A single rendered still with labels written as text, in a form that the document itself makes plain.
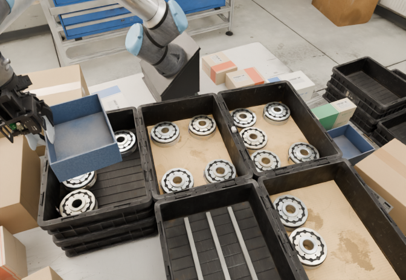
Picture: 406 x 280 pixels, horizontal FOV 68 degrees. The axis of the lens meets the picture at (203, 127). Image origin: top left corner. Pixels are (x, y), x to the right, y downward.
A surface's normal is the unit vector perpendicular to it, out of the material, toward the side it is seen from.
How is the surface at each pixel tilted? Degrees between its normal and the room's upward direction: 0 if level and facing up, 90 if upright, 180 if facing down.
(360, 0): 89
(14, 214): 90
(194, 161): 0
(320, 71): 0
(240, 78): 0
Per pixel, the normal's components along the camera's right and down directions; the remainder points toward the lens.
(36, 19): 0.44, 0.66
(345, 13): 0.23, 0.71
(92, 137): 0.02, -0.69
